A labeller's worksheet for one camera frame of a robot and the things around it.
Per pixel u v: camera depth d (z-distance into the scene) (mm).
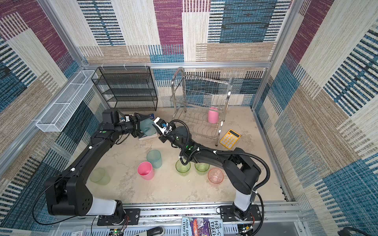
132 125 710
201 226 690
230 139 1017
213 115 1001
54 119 700
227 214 729
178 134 608
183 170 888
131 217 734
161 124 626
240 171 464
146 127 757
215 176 846
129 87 1091
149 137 1019
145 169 866
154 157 853
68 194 407
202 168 892
